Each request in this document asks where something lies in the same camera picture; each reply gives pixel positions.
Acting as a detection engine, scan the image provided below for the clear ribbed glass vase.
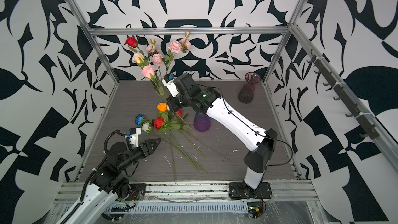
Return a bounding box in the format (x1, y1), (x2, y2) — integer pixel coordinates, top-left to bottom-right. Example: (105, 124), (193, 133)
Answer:
(155, 79), (168, 100)

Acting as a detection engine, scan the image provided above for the pink peony stem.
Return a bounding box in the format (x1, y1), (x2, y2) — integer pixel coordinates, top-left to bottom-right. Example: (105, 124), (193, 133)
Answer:
(163, 32), (191, 73)

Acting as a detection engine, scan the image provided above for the pink carnation spray stem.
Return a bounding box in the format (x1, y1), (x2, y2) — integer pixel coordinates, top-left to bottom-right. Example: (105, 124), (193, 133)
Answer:
(146, 39), (164, 82)

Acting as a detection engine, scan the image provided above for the orange artificial rose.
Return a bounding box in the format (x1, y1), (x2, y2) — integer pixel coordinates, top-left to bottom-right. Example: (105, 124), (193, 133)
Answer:
(156, 102), (209, 159)

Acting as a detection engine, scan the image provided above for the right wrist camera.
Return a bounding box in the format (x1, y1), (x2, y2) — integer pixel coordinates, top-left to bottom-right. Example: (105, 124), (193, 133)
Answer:
(162, 74), (179, 97)

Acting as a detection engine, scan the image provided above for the aluminium front rail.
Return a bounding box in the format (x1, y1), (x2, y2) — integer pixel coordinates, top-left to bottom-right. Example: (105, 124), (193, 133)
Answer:
(52, 179), (319, 204)

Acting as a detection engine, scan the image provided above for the blue purple glass vase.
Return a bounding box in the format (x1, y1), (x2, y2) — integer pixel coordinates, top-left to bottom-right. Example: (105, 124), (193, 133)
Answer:
(193, 113), (211, 132)

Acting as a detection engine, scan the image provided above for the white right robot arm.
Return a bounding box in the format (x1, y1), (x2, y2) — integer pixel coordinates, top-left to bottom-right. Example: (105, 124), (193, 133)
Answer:
(162, 74), (279, 198)

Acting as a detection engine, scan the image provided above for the white cable duct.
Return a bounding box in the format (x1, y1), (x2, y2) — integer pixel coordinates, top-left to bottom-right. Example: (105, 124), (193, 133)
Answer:
(104, 202), (249, 214)

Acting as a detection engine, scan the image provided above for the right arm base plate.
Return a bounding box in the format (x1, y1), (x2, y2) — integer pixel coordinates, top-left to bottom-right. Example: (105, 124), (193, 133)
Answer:
(229, 182), (273, 200)

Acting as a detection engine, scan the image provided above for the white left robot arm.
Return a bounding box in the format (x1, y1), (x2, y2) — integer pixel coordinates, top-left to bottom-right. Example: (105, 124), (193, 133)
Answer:
(58, 130), (162, 224)

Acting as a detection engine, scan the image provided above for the light pink artificial rose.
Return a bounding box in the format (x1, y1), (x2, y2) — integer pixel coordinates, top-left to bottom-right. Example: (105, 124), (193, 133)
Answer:
(142, 65), (158, 91)

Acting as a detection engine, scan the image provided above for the dark red glass vase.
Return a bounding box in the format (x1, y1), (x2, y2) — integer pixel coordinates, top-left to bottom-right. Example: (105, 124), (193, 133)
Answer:
(238, 72), (261, 104)

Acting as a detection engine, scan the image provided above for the blue artificial rose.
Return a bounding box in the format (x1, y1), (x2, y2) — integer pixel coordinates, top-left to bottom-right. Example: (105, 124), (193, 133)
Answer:
(134, 114), (146, 127)

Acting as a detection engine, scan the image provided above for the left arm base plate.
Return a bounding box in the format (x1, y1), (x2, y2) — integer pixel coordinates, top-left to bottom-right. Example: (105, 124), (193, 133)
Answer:
(124, 183), (147, 201)

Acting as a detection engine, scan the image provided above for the peach artificial rose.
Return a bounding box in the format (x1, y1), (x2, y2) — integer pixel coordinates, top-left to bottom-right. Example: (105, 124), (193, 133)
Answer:
(133, 52), (160, 79)

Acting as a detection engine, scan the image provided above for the red artificial rose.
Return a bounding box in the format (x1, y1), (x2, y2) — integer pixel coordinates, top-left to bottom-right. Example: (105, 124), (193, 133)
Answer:
(125, 35), (147, 58)
(152, 116), (207, 173)
(174, 110), (231, 161)

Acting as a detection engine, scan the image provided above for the wall hook rail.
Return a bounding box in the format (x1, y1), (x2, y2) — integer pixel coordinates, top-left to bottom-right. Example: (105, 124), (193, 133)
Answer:
(308, 50), (380, 140)

